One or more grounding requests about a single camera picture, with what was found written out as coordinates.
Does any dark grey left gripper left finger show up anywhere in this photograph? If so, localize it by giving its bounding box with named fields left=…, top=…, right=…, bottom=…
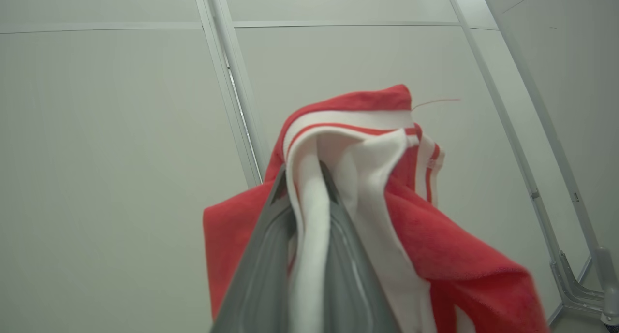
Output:
left=209, top=165, right=296, bottom=333

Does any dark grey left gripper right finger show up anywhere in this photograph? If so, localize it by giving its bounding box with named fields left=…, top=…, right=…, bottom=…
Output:
left=319, top=160, right=403, bottom=333

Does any red and white jersey shirt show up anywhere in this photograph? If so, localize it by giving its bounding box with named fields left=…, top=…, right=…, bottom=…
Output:
left=203, top=84, right=552, bottom=333

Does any light grey wall divider strip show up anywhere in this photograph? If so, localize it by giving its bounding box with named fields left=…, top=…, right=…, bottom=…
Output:
left=192, top=0, right=271, bottom=188

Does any grey metal frame with foot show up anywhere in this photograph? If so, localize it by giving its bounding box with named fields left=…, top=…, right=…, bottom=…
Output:
left=442, top=0, right=619, bottom=326

